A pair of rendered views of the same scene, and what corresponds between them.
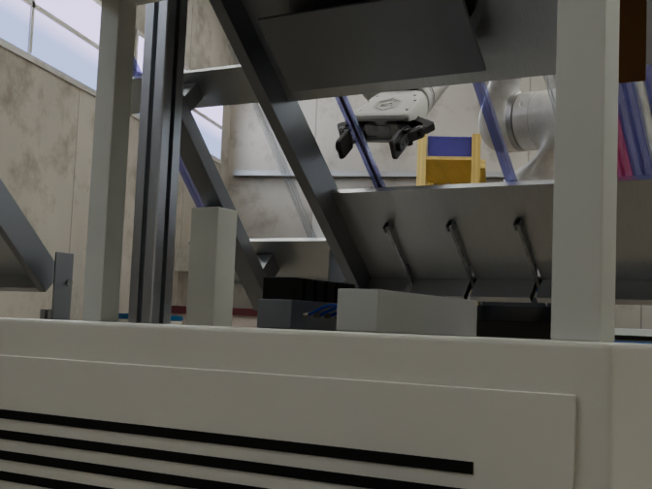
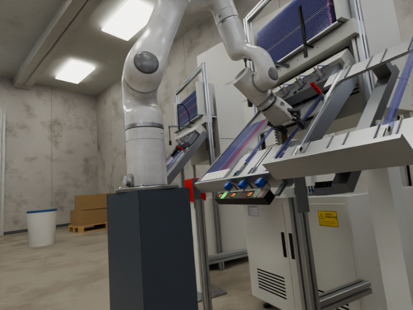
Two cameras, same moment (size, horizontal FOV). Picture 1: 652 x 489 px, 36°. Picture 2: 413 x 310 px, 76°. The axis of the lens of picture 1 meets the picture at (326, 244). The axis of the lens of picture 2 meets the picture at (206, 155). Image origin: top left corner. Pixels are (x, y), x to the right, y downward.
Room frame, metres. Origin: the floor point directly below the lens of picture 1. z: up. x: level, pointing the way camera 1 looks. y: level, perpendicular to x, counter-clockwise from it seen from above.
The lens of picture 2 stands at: (2.62, 0.16, 0.68)
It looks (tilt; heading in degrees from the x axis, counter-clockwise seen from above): 8 degrees up; 210
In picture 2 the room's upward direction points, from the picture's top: 5 degrees counter-clockwise
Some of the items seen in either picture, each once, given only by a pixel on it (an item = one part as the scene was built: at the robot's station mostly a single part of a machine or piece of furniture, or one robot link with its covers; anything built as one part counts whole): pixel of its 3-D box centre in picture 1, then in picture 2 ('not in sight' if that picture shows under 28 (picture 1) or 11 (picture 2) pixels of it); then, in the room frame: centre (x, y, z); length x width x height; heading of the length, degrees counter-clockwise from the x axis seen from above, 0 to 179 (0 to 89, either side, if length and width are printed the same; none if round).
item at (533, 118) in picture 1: (545, 148); (141, 98); (1.99, -0.44, 1.00); 0.19 x 0.12 x 0.24; 52
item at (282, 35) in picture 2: not in sight; (296, 31); (1.15, -0.05, 1.52); 0.51 x 0.13 x 0.27; 58
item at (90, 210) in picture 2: not in sight; (101, 211); (-1.74, -5.55, 0.42); 1.37 x 0.97 x 0.84; 167
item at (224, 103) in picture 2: not in sight; (204, 165); (0.24, -1.26, 0.95); 1.33 x 0.82 x 1.90; 148
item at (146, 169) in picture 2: not in sight; (146, 160); (2.01, -0.41, 0.79); 0.19 x 0.19 x 0.18
